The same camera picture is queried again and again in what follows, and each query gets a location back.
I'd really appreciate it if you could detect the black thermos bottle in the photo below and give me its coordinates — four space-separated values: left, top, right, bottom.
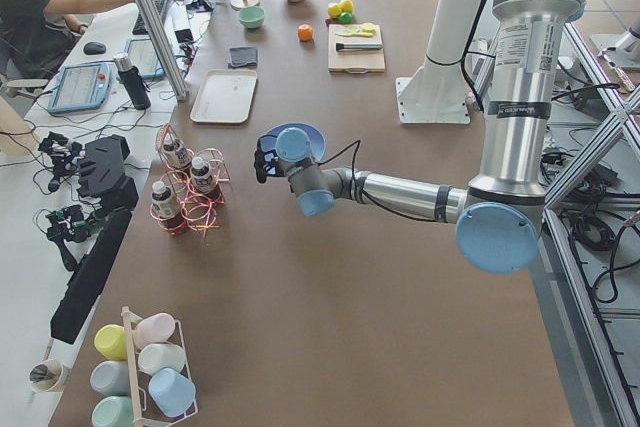
113 52 151 110

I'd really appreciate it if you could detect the drink bottle lower left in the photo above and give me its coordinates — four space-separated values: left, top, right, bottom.
190 156 221 201

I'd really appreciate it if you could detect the black gripper arm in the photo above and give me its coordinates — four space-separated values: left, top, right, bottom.
253 136 281 183

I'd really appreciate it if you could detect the green lime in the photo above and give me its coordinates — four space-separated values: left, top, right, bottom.
338 12 353 24

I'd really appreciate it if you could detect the wooden cutting board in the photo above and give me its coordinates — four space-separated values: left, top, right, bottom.
328 24 386 73

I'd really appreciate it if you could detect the yellow lemon lower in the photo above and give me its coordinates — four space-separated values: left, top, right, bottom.
339 0 354 13

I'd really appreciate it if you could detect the paper cup with pens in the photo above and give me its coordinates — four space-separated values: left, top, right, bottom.
29 359 70 393

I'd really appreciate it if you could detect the drink bottle top rack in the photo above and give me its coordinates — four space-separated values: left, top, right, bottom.
162 136 192 170

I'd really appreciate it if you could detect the grey cup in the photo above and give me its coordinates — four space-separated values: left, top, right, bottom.
90 360 130 397

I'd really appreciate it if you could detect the yellow cup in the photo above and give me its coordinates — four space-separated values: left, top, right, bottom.
94 324 127 361

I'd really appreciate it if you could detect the mint green cup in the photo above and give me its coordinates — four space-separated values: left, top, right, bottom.
91 396 134 427

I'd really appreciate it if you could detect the yellow plastic knife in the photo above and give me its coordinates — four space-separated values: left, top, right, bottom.
335 29 375 38

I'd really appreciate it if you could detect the drink bottle lower right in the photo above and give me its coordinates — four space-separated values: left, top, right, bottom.
151 180 186 235

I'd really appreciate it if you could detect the black keyboard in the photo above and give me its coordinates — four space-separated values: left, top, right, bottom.
132 0 174 36

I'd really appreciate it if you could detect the orange fruit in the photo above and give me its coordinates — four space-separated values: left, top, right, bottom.
297 24 314 42

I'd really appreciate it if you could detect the steel muddler black tip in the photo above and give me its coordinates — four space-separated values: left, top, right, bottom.
335 42 383 53

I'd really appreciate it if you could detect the green bowl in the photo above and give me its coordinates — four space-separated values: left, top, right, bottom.
237 6 265 29

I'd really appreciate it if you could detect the blue plate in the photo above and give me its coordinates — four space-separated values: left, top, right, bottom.
260 122 326 160

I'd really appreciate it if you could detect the lemon half slice upper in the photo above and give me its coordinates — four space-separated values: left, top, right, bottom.
360 23 376 33

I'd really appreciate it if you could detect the blue cup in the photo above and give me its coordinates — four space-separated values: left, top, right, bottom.
148 367 196 418

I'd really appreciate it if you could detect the pink cup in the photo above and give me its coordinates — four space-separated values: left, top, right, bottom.
133 312 176 349

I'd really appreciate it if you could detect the grey folded cloth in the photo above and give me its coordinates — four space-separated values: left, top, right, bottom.
228 46 258 69

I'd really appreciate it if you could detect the aluminium frame post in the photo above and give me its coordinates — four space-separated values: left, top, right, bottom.
135 0 188 101

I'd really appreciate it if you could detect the white cup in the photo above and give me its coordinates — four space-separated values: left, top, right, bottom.
138 343 186 375

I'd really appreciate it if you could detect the cream rectangular tray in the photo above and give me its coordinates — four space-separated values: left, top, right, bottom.
190 69 258 124

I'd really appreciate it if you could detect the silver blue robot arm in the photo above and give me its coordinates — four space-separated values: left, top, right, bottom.
254 0 585 274

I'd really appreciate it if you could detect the copper wire bottle rack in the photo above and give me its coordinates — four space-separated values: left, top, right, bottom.
149 123 230 237

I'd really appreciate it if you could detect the blue teach pendant near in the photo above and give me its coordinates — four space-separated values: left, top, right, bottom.
47 62 111 114

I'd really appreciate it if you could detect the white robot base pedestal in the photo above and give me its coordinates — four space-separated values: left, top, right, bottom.
396 0 482 124

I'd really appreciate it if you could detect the black bracket equipment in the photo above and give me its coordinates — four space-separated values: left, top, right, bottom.
47 134 138 344

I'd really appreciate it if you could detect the white wire cup rack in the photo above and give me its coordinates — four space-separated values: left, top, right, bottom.
121 306 199 426

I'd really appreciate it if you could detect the blue teach pendant far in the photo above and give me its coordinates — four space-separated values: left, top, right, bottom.
124 37 165 81

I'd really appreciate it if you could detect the blue teach pendant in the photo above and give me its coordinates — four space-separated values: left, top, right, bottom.
124 37 165 81
47 62 111 114

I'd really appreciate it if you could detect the seated person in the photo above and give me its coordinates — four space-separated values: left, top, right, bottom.
1 0 135 79

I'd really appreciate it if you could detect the black computer mouse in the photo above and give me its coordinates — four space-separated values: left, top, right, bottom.
83 41 107 56

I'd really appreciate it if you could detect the yellow lemon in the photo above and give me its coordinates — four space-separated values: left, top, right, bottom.
327 3 342 19
339 0 354 13

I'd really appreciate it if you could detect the yellow lemon upper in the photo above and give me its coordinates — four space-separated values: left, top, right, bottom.
327 3 342 19

